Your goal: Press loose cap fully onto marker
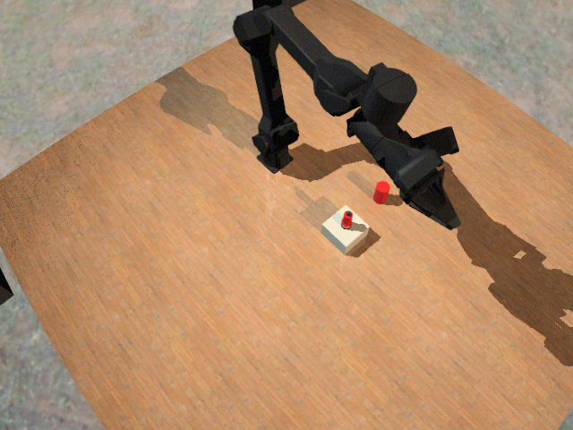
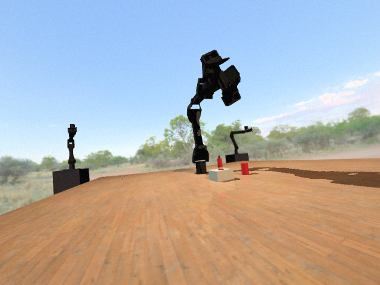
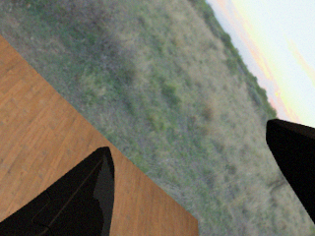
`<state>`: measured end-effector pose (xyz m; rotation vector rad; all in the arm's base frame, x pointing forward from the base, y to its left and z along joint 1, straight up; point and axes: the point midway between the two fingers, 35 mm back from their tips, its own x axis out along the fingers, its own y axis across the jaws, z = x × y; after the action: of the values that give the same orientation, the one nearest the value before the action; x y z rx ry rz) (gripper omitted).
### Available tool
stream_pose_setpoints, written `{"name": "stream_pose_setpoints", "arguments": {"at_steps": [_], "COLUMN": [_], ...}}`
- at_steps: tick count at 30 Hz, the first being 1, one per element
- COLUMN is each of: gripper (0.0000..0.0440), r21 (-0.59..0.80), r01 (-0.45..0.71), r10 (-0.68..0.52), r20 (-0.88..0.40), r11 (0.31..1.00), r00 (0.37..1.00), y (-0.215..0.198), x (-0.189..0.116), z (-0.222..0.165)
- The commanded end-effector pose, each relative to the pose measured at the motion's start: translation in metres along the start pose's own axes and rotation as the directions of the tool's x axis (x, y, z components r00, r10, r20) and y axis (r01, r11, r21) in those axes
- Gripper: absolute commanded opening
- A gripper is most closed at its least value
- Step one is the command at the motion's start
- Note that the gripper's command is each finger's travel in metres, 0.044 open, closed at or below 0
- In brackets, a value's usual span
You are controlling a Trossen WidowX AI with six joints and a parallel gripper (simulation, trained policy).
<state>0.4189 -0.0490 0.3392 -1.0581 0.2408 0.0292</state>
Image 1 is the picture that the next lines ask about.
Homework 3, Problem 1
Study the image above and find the beige square block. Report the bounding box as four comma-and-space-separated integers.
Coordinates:
321, 205, 370, 255

